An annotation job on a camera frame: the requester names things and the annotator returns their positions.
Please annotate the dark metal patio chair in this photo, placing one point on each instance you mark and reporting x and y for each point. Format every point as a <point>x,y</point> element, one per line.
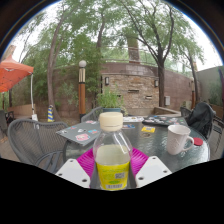
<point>219,133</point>

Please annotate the white ceramic mug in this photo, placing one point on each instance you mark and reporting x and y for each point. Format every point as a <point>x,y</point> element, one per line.
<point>176,140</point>

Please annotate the yellow card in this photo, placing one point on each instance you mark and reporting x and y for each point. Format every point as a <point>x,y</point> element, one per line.
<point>148,129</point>

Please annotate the blue and yellow striped cone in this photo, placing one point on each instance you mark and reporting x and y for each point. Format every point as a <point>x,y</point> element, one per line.
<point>50,115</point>

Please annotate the clear bottle with yellow label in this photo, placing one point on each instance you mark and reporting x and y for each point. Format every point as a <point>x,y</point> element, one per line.
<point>112,166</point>

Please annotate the wooden bench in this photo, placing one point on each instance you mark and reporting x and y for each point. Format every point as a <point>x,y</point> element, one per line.
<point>20,110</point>

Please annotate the dark-trunked branching tree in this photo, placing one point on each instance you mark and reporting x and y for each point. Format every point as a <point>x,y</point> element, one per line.
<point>161,86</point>

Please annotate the orange patio umbrella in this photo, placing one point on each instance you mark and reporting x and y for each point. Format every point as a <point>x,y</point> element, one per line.
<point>11,73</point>

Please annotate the wooden lamp post with globe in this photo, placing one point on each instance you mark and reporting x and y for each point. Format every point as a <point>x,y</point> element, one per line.
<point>82,93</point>

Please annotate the black laptop with stickers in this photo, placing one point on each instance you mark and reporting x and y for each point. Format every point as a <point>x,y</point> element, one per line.
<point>163,120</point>

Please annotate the black wall lantern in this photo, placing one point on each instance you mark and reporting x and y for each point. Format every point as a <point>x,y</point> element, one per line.
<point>107,81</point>
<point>156,83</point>

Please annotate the leaning green tree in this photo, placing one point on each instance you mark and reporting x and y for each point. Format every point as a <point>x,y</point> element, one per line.
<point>50,83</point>

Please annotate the black jacket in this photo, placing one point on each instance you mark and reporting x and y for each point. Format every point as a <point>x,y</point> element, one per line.
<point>201,118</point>

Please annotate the green plant in teal pot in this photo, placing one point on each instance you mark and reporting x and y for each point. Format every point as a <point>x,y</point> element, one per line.
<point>110,98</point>

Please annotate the flat round red coaster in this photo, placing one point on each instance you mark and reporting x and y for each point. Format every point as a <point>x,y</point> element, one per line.
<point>198,141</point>

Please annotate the grey wall box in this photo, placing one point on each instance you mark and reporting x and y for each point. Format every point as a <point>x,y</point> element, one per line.
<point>167,100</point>

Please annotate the blue card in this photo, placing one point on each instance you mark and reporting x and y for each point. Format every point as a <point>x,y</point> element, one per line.
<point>129,126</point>

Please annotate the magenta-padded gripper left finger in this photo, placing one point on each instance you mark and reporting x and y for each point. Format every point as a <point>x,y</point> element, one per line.
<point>75,171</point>

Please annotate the white sticker sheet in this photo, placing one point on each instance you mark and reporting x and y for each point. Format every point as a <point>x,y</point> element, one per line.
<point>133,119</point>

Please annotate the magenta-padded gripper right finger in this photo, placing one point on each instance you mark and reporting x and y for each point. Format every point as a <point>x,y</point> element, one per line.
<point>150,170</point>

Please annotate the grey laptop with stickers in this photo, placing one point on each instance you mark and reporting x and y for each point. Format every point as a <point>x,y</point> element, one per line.
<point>78,133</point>

